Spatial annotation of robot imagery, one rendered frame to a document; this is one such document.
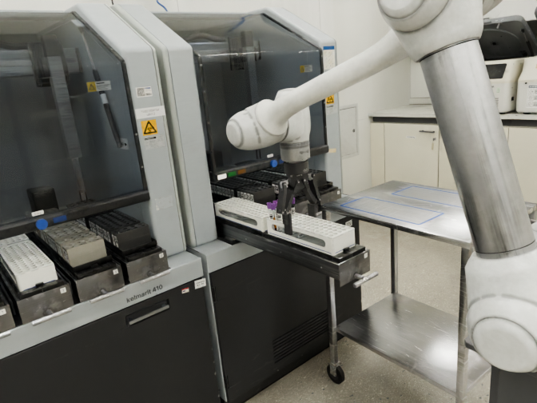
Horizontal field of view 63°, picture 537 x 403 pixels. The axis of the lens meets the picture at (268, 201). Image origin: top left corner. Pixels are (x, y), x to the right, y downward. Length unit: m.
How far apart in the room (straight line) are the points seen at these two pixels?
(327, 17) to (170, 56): 2.28
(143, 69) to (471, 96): 1.00
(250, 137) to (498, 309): 0.68
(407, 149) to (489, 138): 3.04
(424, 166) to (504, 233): 2.97
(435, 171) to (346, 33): 1.33
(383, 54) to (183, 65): 0.72
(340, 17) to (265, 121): 2.70
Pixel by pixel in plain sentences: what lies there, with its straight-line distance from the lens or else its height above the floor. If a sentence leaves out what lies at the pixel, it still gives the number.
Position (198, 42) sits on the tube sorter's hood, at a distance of 1.69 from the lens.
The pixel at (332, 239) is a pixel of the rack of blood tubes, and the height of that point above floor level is 0.86.
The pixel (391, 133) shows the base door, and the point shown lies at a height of 0.72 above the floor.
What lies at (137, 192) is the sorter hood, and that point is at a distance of 1.47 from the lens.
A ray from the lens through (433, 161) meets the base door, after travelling 3.75.
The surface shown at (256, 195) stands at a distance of 1.73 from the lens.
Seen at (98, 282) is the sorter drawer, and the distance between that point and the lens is 1.41.
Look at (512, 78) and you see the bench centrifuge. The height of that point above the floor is 1.13.
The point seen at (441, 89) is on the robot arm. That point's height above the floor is 1.27.
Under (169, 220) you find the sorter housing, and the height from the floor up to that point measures 0.87.
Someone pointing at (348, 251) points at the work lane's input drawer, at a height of 0.82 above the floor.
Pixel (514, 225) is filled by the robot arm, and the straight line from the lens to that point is 0.86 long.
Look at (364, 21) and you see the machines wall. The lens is 4.00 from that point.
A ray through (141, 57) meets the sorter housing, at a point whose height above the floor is 1.41.
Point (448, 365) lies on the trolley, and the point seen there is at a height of 0.28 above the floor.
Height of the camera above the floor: 1.33
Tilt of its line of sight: 17 degrees down
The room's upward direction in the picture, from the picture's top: 5 degrees counter-clockwise
